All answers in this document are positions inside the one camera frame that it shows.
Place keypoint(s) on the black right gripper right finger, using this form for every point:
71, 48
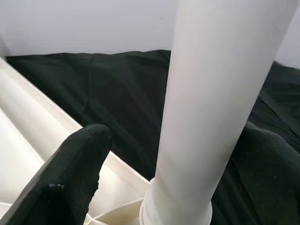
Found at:
264, 182

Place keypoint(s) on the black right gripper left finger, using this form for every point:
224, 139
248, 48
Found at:
65, 175

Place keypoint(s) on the white plastic table top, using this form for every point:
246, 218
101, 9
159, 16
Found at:
28, 122

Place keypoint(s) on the white plastic table leg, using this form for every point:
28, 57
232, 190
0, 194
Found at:
206, 105

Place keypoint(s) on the black tablecloth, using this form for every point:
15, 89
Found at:
117, 89

